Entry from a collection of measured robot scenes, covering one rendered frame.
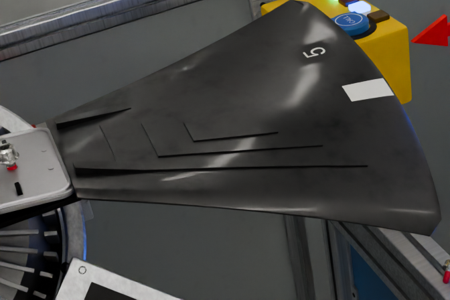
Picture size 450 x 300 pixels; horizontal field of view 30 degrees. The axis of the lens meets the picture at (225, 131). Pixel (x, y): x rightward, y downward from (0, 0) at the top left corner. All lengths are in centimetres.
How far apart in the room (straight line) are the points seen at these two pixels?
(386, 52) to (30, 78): 61
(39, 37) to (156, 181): 78
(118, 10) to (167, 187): 81
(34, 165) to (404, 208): 23
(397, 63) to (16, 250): 45
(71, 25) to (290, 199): 82
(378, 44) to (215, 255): 78
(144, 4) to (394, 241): 57
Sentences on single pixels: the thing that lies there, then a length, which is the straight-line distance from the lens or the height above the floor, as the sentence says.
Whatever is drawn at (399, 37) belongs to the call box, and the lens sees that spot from 88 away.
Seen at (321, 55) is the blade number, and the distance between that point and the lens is 61.
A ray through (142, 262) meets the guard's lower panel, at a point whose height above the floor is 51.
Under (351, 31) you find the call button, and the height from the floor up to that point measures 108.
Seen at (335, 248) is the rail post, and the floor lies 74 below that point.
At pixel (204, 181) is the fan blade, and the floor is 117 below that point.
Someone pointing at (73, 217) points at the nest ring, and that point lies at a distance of 71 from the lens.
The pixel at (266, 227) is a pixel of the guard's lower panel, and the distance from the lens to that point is 156.
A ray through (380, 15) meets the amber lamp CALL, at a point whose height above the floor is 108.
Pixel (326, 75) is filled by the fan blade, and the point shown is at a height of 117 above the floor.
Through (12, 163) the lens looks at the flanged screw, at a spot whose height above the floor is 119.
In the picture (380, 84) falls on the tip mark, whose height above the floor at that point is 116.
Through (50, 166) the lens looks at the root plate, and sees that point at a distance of 53.
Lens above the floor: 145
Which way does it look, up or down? 31 degrees down
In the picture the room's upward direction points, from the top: 11 degrees counter-clockwise
